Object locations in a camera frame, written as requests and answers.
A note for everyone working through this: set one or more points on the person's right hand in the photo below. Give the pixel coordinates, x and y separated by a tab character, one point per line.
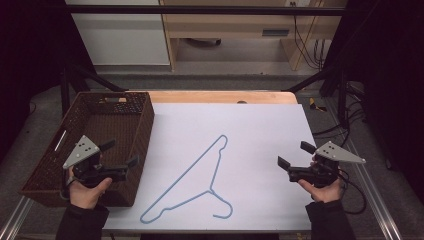
325	195

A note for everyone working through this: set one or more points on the yellow and black tool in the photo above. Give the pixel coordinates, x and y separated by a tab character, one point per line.
314	105

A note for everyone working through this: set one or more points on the white table sheet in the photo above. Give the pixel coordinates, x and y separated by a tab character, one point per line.
253	146

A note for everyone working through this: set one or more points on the dark curtain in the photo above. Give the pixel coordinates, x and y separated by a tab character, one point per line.
390	83
30	60

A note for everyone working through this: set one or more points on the white cabinet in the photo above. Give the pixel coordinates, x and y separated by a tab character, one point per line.
123	40

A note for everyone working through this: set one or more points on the person's left hand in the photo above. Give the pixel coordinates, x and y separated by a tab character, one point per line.
85	196

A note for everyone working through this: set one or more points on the light wooden desk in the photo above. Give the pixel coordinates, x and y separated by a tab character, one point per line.
230	26

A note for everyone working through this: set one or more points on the black metal stand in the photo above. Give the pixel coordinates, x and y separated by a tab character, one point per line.
342	96
80	76

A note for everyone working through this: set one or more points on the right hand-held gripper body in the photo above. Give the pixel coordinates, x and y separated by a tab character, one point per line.
336	153

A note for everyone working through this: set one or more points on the black horizontal frame bar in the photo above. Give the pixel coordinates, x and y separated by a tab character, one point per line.
200	10

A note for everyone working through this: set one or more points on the aluminium frame rail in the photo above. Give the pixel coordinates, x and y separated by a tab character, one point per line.
373	196
15	220

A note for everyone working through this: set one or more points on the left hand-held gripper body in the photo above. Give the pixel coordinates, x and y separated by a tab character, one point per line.
81	151

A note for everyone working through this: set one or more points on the brown woven basket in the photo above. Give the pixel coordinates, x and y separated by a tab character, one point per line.
110	123

